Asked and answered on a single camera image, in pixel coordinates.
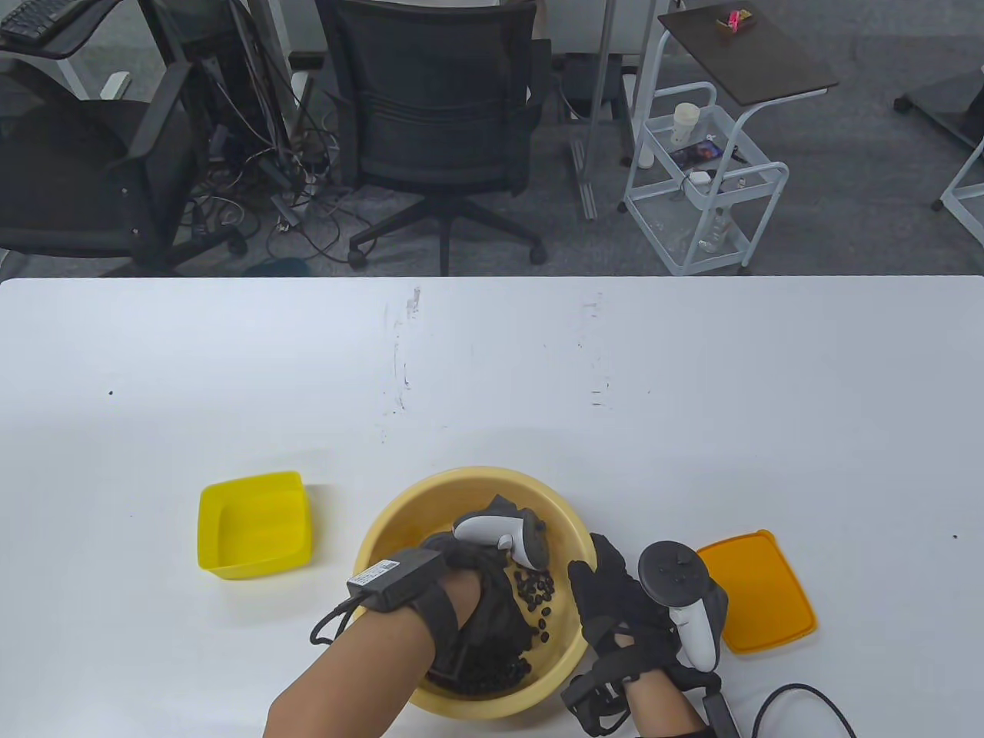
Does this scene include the person's left forearm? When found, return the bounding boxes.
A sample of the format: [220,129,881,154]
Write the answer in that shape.
[264,573,484,738]

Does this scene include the black computer tower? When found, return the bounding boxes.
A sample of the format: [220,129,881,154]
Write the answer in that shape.
[142,0,258,166]

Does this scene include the black labelled wrist box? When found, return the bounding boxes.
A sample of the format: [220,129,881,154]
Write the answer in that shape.
[346,548,448,613]
[703,692,743,738]

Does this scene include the clear plastic bottle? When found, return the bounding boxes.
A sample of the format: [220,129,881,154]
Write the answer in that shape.
[696,206,733,254]

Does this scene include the person's right hand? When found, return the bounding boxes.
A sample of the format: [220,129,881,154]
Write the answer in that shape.
[567,533,723,694]

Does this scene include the white metal frame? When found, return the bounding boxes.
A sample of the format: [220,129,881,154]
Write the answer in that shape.
[932,142,984,248]

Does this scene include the orange plastic lid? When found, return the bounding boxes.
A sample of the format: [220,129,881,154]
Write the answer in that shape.
[694,529,817,656]

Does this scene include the white rolling cart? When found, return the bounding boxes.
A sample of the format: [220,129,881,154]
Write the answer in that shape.
[621,81,790,276]

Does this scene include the grey desk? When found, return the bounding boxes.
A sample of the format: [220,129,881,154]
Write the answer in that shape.
[0,0,128,101]

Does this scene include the black box under desk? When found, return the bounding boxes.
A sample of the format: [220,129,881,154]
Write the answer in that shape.
[560,52,639,121]

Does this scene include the person's left hand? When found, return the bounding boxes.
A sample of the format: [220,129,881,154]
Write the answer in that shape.
[419,530,543,694]

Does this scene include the black padded office chair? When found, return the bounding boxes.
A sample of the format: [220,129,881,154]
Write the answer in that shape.
[0,60,248,278]

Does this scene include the white paper cup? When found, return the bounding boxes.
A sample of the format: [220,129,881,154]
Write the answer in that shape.
[670,102,702,148]

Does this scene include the dark brown side table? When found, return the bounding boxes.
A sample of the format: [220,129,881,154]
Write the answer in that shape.
[632,0,840,170]

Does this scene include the yellow plastic basin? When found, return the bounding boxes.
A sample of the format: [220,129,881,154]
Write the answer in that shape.
[354,465,594,720]

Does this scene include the black mesh-back office chair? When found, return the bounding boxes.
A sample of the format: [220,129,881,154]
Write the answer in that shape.
[291,0,554,270]

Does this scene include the tangle of floor cables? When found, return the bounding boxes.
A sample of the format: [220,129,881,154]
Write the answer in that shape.
[184,73,366,266]

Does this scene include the black wrist strap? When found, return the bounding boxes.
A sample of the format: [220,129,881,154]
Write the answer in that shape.
[411,584,462,673]

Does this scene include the grey white handheld controller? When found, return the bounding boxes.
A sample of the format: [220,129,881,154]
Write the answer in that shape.
[638,540,729,671]
[452,494,550,573]

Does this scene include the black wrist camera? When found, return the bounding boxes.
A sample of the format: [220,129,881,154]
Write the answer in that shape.
[560,665,633,737]

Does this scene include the black cable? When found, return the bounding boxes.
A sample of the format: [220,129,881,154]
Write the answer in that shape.
[752,683,856,738]
[310,596,362,647]

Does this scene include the black flat base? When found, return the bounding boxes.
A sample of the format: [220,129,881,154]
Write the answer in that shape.
[894,65,984,148]

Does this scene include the pile of coffee beans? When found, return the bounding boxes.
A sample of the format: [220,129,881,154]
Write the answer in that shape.
[427,565,556,696]

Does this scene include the yellow plastic box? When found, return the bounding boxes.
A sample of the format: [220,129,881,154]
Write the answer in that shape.
[198,470,312,580]

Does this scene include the person's right forearm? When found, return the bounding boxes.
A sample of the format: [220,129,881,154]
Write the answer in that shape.
[623,676,708,738]

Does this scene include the black keyboard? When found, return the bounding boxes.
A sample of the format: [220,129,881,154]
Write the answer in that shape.
[0,0,71,43]

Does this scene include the grey metal post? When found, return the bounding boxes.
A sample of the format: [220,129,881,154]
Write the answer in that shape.
[569,0,625,221]

